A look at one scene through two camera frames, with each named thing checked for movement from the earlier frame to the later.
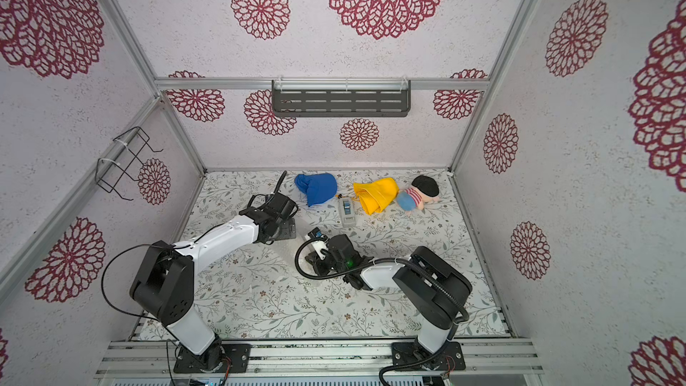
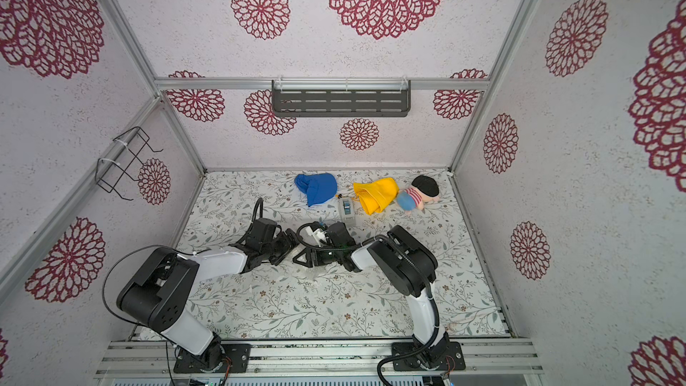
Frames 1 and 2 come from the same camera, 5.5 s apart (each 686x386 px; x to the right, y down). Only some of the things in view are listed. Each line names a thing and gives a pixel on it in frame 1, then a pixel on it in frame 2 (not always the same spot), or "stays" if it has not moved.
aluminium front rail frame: x=360 y=357 stays
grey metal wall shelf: x=340 y=97 stays
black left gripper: x=266 y=240 -> x=289 y=244
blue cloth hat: x=319 y=187 stays
